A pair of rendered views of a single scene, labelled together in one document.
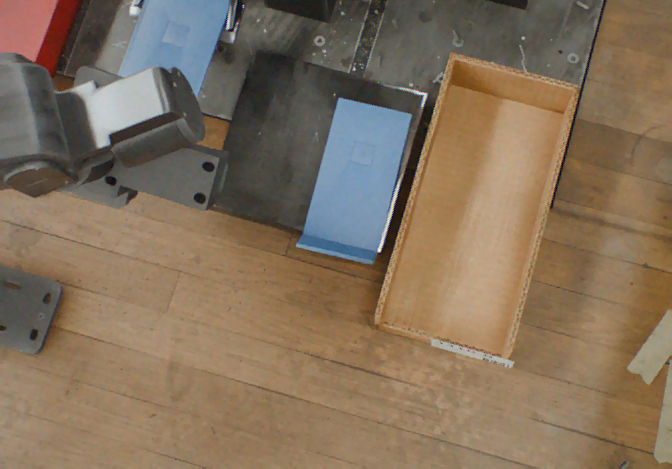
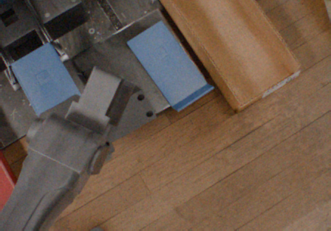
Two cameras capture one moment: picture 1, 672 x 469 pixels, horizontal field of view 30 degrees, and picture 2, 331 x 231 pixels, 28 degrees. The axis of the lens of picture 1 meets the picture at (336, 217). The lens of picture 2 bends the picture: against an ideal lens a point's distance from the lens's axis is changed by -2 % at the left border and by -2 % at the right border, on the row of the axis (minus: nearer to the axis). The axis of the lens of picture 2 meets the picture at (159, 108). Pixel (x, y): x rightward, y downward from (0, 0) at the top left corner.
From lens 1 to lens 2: 0.29 m
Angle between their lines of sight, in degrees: 12
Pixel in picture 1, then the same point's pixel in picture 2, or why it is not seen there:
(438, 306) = (249, 81)
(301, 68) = (99, 46)
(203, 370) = (190, 198)
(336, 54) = (103, 29)
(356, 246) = (197, 89)
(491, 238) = (239, 37)
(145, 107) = (108, 88)
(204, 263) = (144, 159)
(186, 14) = (39, 66)
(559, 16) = not seen: outside the picture
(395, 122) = (158, 29)
